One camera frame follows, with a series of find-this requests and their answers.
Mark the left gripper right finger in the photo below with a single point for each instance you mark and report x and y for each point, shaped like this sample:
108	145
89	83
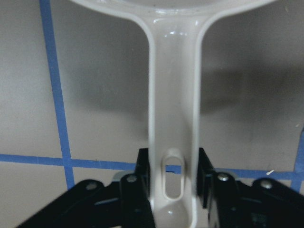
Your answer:
266	203

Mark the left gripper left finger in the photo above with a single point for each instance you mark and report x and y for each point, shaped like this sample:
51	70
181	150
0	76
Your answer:
90	204

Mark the beige plastic dustpan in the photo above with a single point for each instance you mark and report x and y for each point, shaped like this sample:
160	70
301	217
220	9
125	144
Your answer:
175	30

